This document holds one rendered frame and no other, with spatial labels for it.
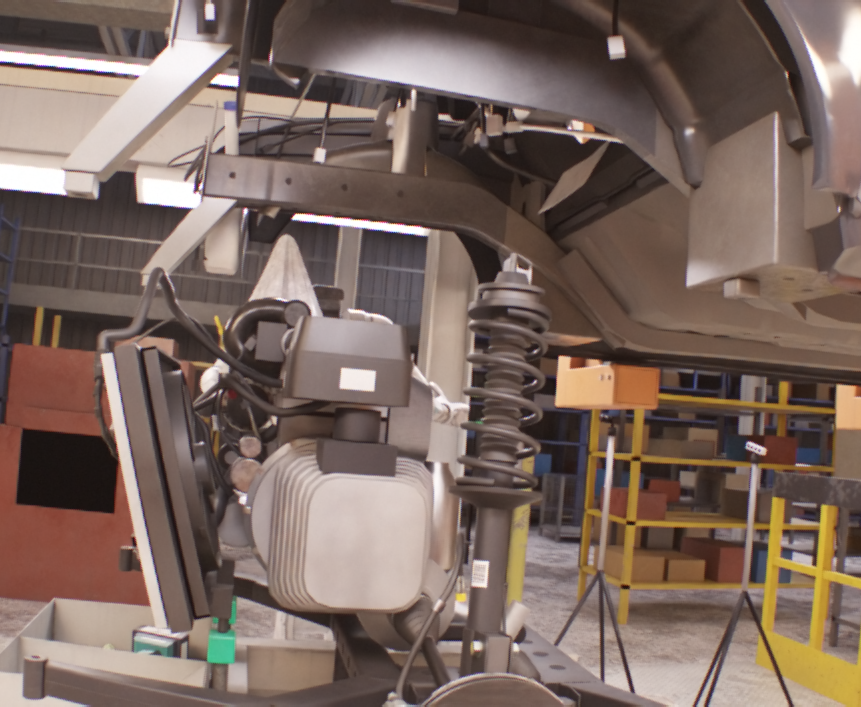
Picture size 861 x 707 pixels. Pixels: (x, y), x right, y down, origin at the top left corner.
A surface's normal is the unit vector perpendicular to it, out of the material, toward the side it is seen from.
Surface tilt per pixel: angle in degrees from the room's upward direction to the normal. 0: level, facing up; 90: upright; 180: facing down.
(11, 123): 90
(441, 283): 90
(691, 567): 90
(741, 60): 124
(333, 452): 90
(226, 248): 98
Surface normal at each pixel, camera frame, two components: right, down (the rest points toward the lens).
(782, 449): 0.07, -0.09
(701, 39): -0.76, 0.61
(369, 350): 0.23, -0.26
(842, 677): -0.97, -0.10
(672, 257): 0.07, 0.15
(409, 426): 0.55, -0.04
